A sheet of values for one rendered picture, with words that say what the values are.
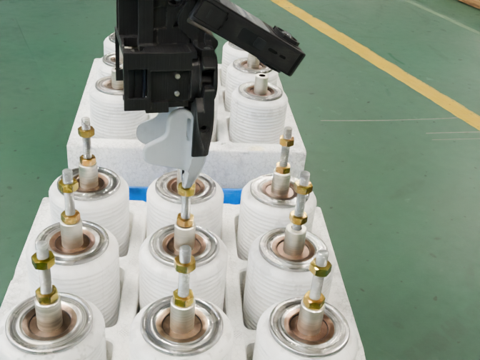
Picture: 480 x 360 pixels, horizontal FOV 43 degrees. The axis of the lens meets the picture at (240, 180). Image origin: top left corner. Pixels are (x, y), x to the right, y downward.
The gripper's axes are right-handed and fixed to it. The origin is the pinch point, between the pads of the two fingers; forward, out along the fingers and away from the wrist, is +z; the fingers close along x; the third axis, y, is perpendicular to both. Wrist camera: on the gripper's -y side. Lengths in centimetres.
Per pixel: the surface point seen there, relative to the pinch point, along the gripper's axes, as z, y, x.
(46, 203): 16.4, 15.1, -21.1
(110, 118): 13.0, 4.7, -39.4
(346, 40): 34, -84, -136
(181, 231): 6.6, 1.2, 0.9
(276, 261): 9.0, -8.4, 4.6
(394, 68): 34, -89, -109
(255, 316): 16.4, -6.8, 4.7
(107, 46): 10, 3, -65
